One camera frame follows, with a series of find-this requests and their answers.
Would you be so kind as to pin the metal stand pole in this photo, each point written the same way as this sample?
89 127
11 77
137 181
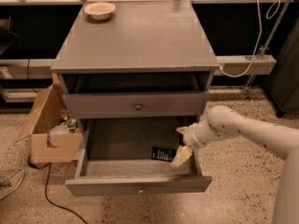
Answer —
245 89

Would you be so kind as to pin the open cardboard box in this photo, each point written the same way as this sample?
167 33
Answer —
49 111

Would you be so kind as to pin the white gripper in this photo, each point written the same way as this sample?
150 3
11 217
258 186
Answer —
189 137

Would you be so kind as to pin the dark blue rxbar wrapper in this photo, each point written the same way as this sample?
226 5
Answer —
163 154

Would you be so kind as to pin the open grey middle drawer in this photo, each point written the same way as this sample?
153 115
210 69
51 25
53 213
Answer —
116 159

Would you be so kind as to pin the dark grey cabinet right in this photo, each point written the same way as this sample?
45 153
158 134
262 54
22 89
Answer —
283 82

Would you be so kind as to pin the grey wooden drawer cabinet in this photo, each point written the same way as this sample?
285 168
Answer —
139 37

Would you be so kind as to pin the white plate in box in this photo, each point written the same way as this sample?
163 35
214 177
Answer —
59 130

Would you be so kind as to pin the cream ceramic bowl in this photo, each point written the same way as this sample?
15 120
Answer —
99 11

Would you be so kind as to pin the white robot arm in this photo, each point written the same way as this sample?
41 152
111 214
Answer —
223 123

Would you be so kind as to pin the grey upper drawer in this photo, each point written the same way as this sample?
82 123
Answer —
98 96

